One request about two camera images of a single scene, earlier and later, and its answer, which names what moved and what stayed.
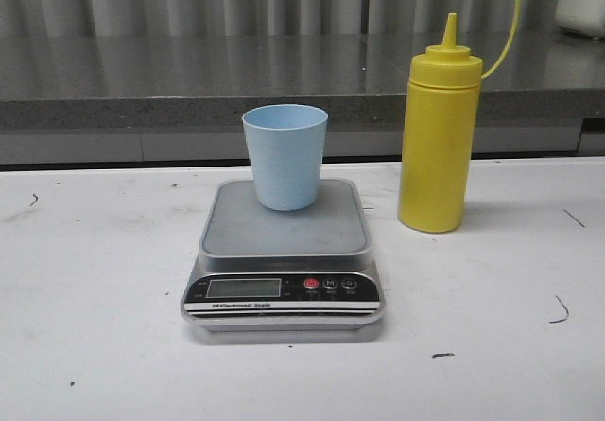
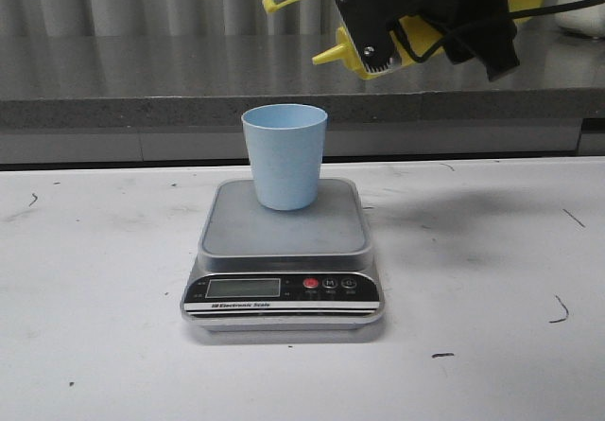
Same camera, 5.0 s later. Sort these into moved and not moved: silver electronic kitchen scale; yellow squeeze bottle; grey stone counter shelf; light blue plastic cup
Moved: yellow squeeze bottle
Not moved: grey stone counter shelf; silver electronic kitchen scale; light blue plastic cup
